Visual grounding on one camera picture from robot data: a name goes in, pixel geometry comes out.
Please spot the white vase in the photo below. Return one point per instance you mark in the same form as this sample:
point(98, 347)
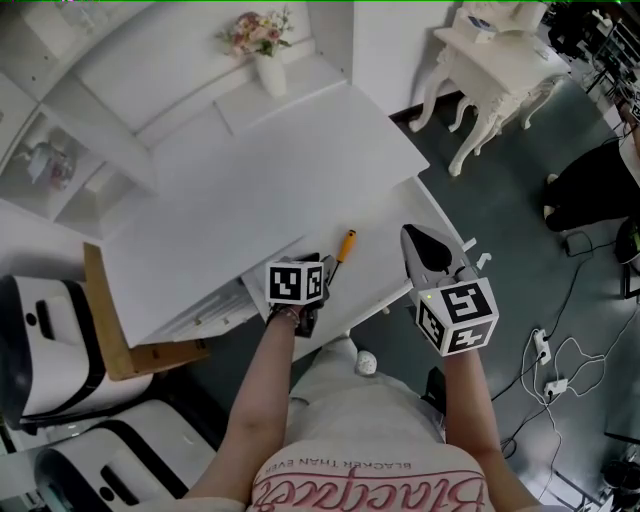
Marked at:
point(272, 75)

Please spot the white carved dressing table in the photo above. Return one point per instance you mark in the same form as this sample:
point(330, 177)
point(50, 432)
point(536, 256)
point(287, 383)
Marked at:
point(500, 65)

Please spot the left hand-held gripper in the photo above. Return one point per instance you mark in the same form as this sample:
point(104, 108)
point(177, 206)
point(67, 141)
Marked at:
point(290, 280)

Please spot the brown cardboard box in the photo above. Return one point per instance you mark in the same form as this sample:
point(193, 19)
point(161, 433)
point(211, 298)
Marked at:
point(115, 330)

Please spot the black stand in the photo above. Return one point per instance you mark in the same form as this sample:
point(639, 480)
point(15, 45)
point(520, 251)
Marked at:
point(436, 390)

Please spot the person's grey trousers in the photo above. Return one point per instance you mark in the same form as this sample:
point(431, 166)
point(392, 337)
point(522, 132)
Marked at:
point(360, 410)

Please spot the small white blue box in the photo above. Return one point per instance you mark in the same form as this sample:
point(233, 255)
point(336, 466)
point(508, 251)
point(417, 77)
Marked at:
point(481, 23)

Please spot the white power strip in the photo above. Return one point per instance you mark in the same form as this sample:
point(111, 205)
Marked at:
point(556, 387)
point(541, 346)

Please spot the person's printed shirt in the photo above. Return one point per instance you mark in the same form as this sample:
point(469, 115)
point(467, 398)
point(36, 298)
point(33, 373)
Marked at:
point(370, 480)

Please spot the clear glass jar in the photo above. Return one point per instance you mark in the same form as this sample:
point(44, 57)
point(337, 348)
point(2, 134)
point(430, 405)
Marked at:
point(47, 162)

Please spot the person's right forearm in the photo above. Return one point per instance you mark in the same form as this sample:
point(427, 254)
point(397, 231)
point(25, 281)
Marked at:
point(472, 415)

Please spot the person's white shoe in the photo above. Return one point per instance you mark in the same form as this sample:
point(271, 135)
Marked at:
point(366, 362)

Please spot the white black machine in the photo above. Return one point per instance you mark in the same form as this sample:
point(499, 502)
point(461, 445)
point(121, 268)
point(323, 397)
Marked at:
point(55, 350)
point(130, 460)

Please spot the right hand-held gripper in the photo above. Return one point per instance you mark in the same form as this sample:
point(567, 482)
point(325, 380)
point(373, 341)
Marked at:
point(460, 315)

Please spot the person's left forearm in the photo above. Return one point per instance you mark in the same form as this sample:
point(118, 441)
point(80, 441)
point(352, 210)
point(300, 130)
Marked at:
point(255, 400)

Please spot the pink flower bouquet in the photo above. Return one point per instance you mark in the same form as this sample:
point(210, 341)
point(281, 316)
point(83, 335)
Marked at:
point(257, 32)

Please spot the white shelf cabinet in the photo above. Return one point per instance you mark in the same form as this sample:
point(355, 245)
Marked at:
point(250, 175)

